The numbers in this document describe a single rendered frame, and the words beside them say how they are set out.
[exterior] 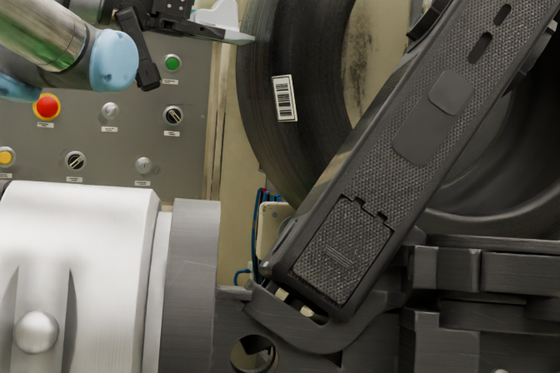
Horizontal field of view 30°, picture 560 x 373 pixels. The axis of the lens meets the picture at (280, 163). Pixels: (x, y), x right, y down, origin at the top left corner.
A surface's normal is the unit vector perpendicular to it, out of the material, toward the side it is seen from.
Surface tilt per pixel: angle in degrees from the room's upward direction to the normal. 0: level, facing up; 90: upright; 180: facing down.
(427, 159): 81
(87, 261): 54
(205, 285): 61
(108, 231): 41
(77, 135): 90
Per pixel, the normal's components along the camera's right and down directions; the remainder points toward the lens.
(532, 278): -0.67, -0.11
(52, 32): 0.77, 0.30
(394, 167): 0.11, -0.10
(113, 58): 0.84, 0.10
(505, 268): -0.36, -0.11
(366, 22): 0.25, 0.07
